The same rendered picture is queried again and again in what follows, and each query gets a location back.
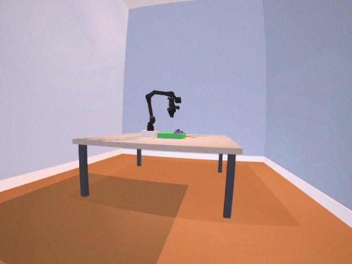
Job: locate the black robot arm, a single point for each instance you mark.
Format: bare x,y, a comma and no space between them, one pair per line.
150,126

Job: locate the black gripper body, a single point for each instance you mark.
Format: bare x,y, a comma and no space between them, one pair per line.
171,107

